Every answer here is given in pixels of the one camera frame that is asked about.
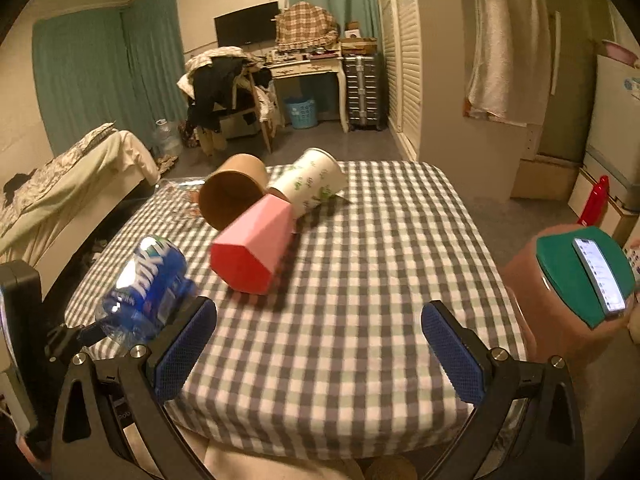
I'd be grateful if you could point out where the blue plastic water bottle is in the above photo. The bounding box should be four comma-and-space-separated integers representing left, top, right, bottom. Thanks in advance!
96, 235, 198, 348

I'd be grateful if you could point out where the clear glass cup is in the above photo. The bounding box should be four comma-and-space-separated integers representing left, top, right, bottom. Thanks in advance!
154, 177, 205, 221

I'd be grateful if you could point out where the pink hexagonal cup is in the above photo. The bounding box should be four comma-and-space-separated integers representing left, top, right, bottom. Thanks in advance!
209, 194, 294, 295

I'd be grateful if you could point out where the brown paper cup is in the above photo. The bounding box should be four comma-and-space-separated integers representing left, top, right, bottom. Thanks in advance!
198, 154, 269, 231

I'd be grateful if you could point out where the white floral paper cup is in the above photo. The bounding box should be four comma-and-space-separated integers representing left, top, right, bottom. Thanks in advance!
267, 148, 348, 218

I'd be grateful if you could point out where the bed with beige bedding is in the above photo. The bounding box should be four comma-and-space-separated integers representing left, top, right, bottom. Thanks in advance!
1, 122, 160, 285

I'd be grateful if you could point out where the green cased smartphone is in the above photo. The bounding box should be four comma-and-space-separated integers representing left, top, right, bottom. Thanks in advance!
535, 226, 636, 330

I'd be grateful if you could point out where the grey checkered tablecloth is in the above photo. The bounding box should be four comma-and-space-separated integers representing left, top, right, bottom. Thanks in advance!
64, 162, 526, 460

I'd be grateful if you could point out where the red bottle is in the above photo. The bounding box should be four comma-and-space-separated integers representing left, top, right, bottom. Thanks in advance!
578, 174, 610, 226

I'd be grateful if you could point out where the large clear water jug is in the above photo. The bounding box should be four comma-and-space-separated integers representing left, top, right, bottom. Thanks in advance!
154, 118, 183, 156

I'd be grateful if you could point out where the white refrigerator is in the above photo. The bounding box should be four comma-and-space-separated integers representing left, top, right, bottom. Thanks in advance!
584, 55, 640, 211

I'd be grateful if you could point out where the teal curtain left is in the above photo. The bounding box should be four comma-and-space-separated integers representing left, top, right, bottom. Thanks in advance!
32, 0, 186, 154

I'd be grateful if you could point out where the chair piled with clothes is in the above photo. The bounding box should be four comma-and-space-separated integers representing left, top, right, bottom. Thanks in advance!
177, 47, 280, 155

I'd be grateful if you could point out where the blue laundry basket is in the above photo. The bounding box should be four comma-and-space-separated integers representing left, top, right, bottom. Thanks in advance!
284, 98, 318, 129

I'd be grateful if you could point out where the white desk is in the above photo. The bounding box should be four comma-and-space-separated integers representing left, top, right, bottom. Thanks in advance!
266, 50, 350, 133

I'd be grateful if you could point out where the black striped suitcase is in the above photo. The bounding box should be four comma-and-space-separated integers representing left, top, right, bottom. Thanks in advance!
343, 54, 383, 130

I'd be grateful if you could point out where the black television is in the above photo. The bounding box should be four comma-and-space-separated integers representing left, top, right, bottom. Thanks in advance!
214, 1, 280, 47

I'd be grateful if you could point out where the hanging white towel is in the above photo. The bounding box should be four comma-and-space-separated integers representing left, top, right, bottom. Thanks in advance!
468, 0, 551, 126

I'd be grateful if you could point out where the plaid blanket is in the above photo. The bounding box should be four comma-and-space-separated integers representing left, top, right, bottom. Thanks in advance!
276, 1, 338, 51

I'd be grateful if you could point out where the white louvered closet door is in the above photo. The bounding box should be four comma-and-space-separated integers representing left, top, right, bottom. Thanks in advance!
378, 0, 423, 160

